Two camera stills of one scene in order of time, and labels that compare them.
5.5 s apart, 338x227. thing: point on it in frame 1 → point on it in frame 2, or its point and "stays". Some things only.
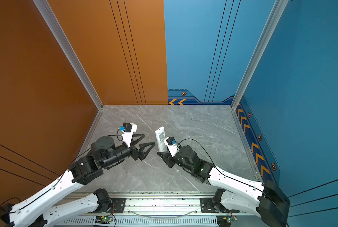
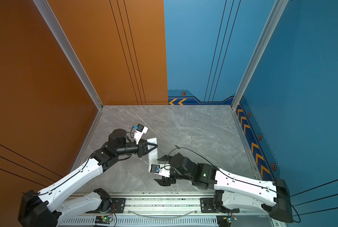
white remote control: [160, 134] → [153, 155]
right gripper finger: [167, 158] → [165, 181]
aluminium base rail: [159, 205] stays
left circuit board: [106, 219] stays
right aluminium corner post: [279, 7] stays
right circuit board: [225, 221] stays
